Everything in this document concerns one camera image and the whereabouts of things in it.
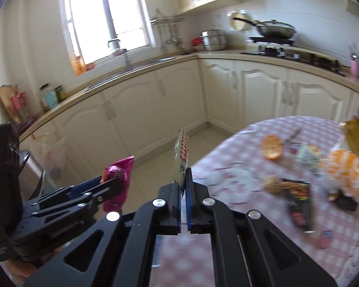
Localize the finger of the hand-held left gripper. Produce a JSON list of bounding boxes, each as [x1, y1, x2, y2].
[[39, 177, 103, 204], [33, 178, 129, 219]]

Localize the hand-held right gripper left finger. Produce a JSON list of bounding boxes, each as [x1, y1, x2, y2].
[[24, 182, 186, 287]]

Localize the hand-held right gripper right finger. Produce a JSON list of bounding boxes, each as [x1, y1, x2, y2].
[[185, 167, 338, 287]]

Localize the pink snack wrapper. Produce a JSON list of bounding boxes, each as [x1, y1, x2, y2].
[[100, 156, 135, 213]]

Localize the red green snack packet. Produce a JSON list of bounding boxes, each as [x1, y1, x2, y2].
[[171, 128, 190, 187]]

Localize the gold bread bag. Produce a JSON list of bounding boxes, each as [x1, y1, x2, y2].
[[342, 105, 359, 162]]

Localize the steel pedal bin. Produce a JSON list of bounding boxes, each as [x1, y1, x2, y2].
[[17, 151, 49, 201]]

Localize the crumpled clear plastic film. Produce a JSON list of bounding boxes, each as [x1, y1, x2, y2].
[[208, 167, 264, 204]]

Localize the purple tray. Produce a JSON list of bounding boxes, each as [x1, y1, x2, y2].
[[16, 116, 38, 136]]

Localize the pink checked tablecloth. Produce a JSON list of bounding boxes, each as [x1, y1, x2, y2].
[[151, 115, 359, 287]]

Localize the wooden cutting board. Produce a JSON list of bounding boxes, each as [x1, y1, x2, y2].
[[0, 85, 22, 124]]

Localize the brown nut shell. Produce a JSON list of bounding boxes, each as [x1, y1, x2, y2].
[[263, 176, 283, 193]]

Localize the cream base cabinets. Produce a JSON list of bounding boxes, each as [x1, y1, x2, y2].
[[18, 57, 359, 169]]

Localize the glass jar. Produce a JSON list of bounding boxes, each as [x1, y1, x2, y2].
[[40, 84, 59, 111]]

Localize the orange peel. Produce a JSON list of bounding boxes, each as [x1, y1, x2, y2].
[[263, 135, 284, 160]]

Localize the black snack wrapper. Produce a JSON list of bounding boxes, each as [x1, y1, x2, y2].
[[282, 179, 315, 231]]

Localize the steel sink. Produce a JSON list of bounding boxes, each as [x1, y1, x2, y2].
[[85, 57, 176, 92]]

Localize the orange packet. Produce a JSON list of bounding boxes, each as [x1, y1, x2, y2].
[[73, 54, 88, 77]]

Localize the white green small wrapper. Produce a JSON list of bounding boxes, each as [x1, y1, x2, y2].
[[296, 145, 321, 171]]

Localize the steel faucet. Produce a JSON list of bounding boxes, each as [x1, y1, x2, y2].
[[108, 39, 133, 70]]

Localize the small pink wrapper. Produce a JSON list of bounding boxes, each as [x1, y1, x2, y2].
[[316, 230, 333, 249]]

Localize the small black wrapper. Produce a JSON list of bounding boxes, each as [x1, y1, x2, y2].
[[334, 190, 359, 212]]

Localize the orange white plastic bag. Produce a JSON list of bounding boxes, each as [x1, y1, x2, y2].
[[319, 149, 359, 204]]

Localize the steel steamer pot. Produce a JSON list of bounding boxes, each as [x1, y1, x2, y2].
[[201, 26, 228, 52]]

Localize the kitchen window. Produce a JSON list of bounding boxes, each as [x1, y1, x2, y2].
[[60, 0, 157, 67]]

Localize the black gas stove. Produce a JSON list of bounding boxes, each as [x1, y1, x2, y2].
[[240, 37, 347, 76]]

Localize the wok with lid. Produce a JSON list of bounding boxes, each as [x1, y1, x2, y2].
[[231, 17, 297, 40]]

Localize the pink utensil holder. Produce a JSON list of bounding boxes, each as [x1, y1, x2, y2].
[[348, 44, 359, 82]]

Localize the wall utensil rack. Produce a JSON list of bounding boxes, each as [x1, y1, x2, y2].
[[150, 8, 186, 49]]

